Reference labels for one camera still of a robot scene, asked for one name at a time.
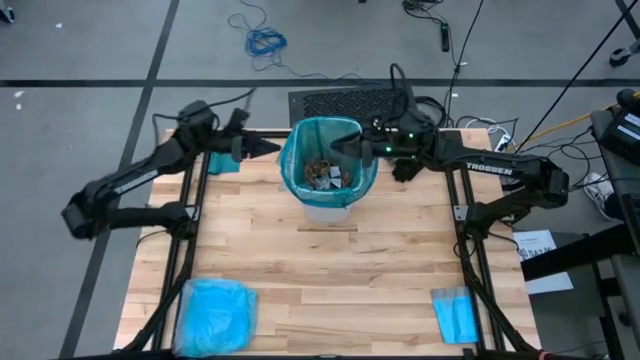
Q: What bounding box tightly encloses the blue coiled floor cable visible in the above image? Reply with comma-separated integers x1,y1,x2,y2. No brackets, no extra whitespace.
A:
227,0,384,86

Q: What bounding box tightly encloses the black caster wheel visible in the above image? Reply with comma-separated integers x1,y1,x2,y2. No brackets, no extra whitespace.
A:
608,39,640,69

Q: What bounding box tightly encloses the black side table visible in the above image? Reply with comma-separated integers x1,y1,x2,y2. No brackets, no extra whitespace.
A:
519,109,640,360

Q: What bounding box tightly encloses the long thin black cable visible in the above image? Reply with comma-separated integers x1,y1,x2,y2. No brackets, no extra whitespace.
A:
514,2,640,154
442,0,486,119

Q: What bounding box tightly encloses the folded teal trash bag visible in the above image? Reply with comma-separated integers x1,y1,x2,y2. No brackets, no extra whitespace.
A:
207,152,242,176

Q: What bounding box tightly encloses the white plastic trash bin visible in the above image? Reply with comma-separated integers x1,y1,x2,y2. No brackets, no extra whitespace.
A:
298,199,352,225

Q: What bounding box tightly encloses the yellow cable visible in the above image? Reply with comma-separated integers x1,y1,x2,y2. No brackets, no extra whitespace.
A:
514,91,640,146

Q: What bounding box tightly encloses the black electronic device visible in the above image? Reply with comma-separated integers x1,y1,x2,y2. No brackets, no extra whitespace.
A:
599,89,640,166

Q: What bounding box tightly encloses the crumpled blue plastic bag pile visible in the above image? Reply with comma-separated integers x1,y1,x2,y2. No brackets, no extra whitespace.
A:
173,277,259,359

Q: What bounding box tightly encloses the person's shoe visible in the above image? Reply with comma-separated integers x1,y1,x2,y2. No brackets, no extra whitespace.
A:
582,171,616,221

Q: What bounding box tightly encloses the teal plastic trash bag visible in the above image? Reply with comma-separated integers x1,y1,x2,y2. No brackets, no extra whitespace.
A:
278,115,380,210

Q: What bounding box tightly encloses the white power strip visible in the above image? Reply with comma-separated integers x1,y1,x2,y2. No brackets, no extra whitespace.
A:
492,130,514,155

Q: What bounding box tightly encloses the white printed paper sheet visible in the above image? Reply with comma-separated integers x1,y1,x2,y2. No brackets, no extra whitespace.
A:
513,228,575,296

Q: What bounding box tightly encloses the flat folded blue bag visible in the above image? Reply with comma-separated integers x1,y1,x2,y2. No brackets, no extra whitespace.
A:
430,286,480,346

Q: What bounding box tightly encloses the black metal table frame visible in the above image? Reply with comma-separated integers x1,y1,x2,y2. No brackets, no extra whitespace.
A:
119,128,541,360

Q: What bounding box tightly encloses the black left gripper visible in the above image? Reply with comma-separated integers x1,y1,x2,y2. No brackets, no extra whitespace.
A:
212,130,282,162

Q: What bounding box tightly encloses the black perforated metal case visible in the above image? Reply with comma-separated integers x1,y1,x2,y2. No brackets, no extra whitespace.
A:
288,84,419,129

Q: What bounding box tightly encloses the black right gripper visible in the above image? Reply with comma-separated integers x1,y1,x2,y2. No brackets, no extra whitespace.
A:
330,127,421,169

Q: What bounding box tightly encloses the large brown paper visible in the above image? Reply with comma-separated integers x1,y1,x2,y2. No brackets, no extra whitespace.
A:
303,158,334,187

